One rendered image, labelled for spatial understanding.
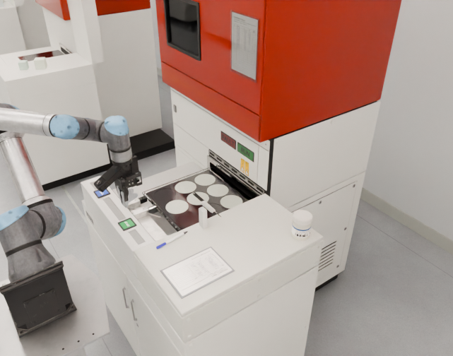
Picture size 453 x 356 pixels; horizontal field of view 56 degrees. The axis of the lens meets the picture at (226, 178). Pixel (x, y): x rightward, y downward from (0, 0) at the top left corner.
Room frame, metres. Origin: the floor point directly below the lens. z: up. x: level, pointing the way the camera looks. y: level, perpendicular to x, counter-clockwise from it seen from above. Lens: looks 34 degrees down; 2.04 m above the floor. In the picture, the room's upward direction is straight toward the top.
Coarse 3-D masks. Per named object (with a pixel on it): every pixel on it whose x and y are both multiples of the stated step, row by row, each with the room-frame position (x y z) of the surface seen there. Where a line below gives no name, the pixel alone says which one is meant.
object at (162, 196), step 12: (180, 180) 1.69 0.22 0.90; (192, 180) 1.69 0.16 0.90; (216, 180) 1.69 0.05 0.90; (156, 192) 1.60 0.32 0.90; (168, 192) 1.60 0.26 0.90; (204, 192) 1.60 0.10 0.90; (228, 192) 1.60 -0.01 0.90; (156, 204) 1.51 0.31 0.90; (192, 204) 1.50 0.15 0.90; (216, 204) 1.51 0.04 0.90; (168, 216) 1.42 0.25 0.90; (180, 216) 1.42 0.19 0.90; (192, 216) 1.42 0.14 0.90; (180, 228) 1.34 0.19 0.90
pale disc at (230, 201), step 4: (224, 196) 1.56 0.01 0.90; (228, 196) 1.56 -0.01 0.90; (232, 196) 1.56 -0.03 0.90; (236, 196) 1.56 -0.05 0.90; (220, 200) 1.54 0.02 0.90; (224, 200) 1.54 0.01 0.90; (228, 200) 1.54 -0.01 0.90; (232, 200) 1.54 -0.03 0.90; (236, 200) 1.54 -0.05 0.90; (240, 200) 1.54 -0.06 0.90; (224, 204) 1.50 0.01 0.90; (228, 204) 1.50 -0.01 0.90; (232, 204) 1.50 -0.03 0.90; (236, 204) 1.50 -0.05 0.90
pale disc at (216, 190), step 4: (216, 184) 1.66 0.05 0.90; (220, 184) 1.66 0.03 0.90; (208, 188) 1.63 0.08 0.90; (212, 188) 1.63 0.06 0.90; (216, 188) 1.63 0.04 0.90; (220, 188) 1.63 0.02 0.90; (224, 188) 1.63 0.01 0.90; (208, 192) 1.60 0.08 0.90; (212, 192) 1.60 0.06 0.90; (216, 192) 1.60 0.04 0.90; (220, 192) 1.60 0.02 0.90; (224, 192) 1.60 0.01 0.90
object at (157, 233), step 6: (144, 216) 1.44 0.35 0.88; (150, 216) 1.45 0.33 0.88; (144, 222) 1.40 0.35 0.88; (150, 222) 1.40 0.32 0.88; (150, 228) 1.37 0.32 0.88; (156, 228) 1.37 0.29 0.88; (150, 234) 1.33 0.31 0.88; (156, 234) 1.33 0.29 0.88; (162, 234) 1.33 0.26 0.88; (156, 240) 1.29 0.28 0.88
